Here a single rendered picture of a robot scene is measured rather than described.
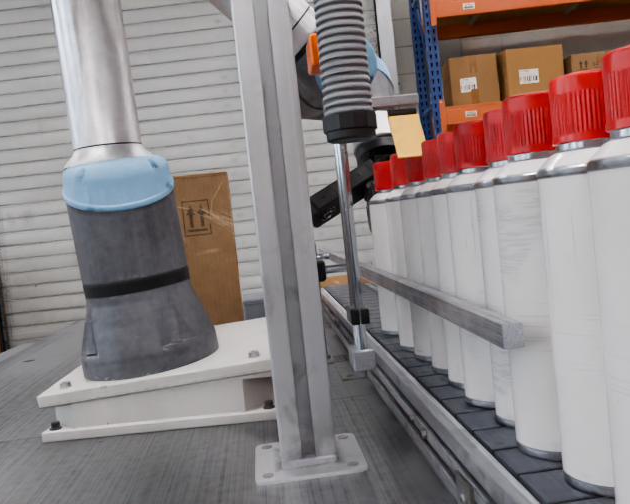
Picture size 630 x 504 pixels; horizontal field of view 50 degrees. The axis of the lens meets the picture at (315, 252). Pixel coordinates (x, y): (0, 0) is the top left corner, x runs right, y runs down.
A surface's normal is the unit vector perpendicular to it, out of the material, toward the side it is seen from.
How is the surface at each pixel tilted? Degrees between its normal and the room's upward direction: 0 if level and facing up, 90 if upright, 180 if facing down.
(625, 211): 90
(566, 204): 90
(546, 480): 0
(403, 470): 0
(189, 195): 90
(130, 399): 90
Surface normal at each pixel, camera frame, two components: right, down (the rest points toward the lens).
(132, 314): 0.05, -0.22
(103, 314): -0.48, -0.14
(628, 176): -0.69, 0.11
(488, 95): -0.04, 0.07
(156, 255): 0.65, -0.04
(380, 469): -0.11, -0.99
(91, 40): 0.29, 0.04
